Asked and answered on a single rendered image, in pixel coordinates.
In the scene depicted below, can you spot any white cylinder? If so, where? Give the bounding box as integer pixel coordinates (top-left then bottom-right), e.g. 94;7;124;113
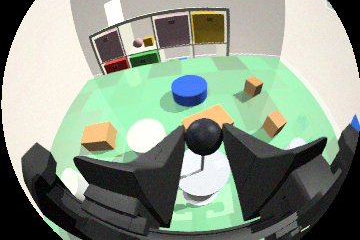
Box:
127;118;167;156
61;168;89;201

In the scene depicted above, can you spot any glass coffee press with plunger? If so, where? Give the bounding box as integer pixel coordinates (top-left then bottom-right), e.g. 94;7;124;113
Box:
179;118;231;206

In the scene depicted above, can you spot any grey cylinder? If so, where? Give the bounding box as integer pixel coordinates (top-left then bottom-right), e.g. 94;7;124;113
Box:
284;137;307;150

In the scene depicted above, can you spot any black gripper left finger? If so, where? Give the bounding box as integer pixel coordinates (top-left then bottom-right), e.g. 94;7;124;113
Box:
73;125;185;228

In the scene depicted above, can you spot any blue short cylinder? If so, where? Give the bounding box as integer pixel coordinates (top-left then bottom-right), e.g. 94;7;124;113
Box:
171;74;208;106

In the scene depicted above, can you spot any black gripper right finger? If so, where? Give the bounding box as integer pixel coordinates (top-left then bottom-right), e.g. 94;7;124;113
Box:
221;122;328;222

